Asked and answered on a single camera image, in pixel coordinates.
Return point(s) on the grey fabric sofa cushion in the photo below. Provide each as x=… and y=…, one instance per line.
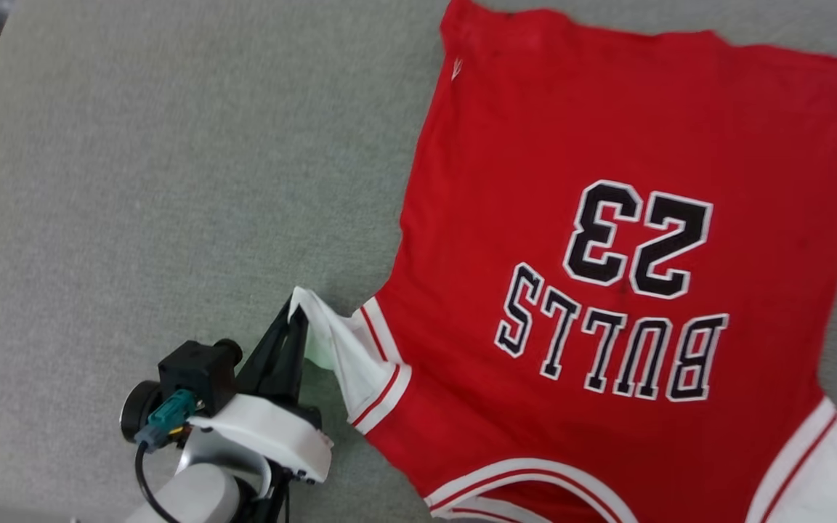
x=171, y=181

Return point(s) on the red Bulls basketball jersey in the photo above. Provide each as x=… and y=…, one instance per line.
x=593, y=145

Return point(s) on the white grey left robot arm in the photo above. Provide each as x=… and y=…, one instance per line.
x=197, y=497

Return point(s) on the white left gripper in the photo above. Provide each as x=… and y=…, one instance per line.
x=273, y=432

